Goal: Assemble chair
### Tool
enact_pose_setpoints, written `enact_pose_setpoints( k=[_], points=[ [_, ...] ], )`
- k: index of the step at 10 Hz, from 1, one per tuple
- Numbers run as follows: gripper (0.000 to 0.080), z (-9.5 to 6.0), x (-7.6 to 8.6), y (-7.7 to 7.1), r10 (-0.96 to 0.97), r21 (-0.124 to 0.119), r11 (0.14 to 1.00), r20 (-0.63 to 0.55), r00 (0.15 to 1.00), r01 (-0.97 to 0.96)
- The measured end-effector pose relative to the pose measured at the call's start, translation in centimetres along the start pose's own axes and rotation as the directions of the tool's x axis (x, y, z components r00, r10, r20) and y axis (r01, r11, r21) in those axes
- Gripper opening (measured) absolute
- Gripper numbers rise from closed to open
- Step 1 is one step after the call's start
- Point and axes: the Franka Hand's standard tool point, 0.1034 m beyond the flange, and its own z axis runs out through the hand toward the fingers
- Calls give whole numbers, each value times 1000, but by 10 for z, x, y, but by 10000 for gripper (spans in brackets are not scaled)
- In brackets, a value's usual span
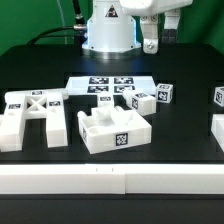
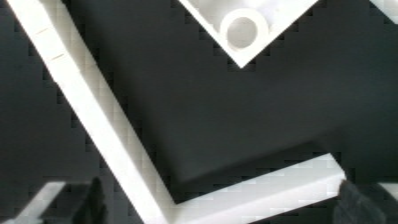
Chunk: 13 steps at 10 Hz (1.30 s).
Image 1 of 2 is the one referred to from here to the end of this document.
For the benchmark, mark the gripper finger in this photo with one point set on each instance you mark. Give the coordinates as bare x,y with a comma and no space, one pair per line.
171,23
149,28

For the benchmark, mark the white chair seat part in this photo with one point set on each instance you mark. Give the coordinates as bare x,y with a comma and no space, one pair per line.
113,128

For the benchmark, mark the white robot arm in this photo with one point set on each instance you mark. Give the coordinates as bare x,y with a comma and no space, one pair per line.
119,28

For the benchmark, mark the white chair back part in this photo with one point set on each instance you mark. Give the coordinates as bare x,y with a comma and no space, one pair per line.
26,105

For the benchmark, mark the small white tagged cube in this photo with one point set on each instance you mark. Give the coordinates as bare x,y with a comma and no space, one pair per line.
164,92

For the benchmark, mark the white tagged cube right edge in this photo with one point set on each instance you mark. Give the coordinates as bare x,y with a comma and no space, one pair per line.
219,96

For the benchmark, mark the white block right edge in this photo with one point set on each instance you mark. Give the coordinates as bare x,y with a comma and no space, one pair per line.
217,128

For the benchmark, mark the white front rail wall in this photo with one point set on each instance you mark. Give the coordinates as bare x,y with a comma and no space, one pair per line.
112,179

